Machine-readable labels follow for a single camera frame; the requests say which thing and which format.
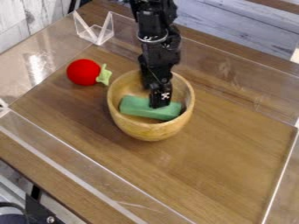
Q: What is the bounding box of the brown wooden bowl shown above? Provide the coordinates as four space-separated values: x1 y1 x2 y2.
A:
107 70 195 142

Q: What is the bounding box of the black table clamp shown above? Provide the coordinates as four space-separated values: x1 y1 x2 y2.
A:
0 185 67 224

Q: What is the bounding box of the clear acrylic corner bracket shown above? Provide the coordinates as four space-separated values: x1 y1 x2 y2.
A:
72 11 115 46

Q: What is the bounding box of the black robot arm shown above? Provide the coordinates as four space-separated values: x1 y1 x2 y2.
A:
129 0 181 109

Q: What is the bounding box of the clear acrylic tray wall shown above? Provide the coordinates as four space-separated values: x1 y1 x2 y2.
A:
0 16 299 224

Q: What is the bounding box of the red toy tomato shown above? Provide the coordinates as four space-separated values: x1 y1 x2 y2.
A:
67 59 112 86

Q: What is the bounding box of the green rectangular block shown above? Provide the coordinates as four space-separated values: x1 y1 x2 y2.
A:
119 95 183 121

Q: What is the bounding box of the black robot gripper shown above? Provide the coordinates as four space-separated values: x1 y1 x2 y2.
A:
137 36 181 109

